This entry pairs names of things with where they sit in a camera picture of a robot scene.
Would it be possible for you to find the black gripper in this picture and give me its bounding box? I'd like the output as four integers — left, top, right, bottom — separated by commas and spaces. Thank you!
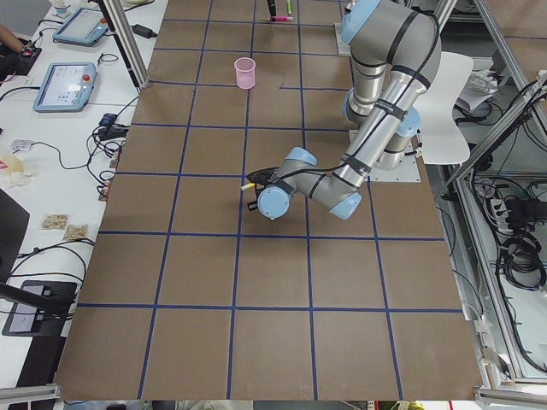
246, 167, 278, 212

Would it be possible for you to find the pink marker pen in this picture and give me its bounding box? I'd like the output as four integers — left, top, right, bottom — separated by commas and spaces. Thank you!
268, 15, 294, 22

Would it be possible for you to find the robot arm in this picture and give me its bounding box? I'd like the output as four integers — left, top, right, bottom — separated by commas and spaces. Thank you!
247, 1, 441, 220

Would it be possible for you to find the pink mesh cup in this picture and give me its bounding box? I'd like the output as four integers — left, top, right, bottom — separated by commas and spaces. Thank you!
233, 57, 256, 90

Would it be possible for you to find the black power adapter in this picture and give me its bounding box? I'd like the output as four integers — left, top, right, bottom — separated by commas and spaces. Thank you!
131, 24, 157, 38

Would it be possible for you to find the snack bag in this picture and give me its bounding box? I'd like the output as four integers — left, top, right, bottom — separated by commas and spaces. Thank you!
63, 224, 89, 240
40, 214, 69, 231

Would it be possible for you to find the far teach pendant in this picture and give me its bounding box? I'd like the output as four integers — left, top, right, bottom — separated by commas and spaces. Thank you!
52, 8, 109, 47

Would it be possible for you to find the teach pendant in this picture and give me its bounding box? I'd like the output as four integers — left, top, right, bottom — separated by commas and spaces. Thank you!
52, 8, 109, 47
32, 62, 97, 113

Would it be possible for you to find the white chair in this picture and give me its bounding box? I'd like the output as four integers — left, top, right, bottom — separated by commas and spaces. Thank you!
414, 51, 473, 165

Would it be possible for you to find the near teach pendant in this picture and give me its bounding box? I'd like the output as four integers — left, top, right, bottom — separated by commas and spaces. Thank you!
32, 62, 97, 113

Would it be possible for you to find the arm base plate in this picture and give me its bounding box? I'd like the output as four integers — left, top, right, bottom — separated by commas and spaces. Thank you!
368, 127, 421, 183
334, 23, 350, 56

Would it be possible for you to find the aluminium frame post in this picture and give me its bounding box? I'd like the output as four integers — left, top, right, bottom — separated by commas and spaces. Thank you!
97, 0, 150, 90

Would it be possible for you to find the aluminium frame rail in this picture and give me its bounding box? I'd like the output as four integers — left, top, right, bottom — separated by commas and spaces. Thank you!
438, 1, 546, 409

